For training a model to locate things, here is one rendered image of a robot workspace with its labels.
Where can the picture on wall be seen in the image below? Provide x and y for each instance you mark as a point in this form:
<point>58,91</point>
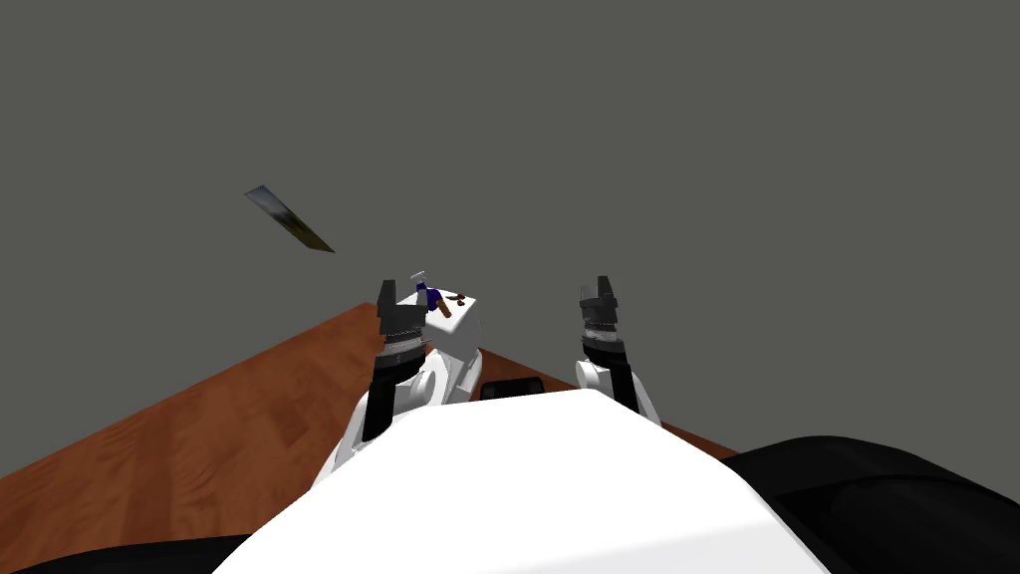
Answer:
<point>288,219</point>

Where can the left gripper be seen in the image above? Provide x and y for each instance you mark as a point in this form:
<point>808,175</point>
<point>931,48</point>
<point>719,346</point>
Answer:
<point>401,320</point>

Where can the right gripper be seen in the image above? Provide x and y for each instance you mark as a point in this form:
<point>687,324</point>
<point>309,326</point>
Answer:
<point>599,313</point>

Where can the brown small object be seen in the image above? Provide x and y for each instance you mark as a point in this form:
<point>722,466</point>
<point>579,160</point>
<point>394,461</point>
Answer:
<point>457,300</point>

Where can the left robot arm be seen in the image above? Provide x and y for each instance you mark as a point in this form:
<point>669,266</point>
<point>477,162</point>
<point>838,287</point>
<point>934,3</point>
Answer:
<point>388,395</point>

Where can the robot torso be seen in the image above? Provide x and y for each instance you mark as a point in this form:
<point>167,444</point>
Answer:
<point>518,486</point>

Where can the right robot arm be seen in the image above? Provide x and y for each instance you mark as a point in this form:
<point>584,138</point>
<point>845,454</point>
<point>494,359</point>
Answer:
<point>617,375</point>

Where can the white table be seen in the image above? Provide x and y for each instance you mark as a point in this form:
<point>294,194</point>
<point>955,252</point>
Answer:
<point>462,331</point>

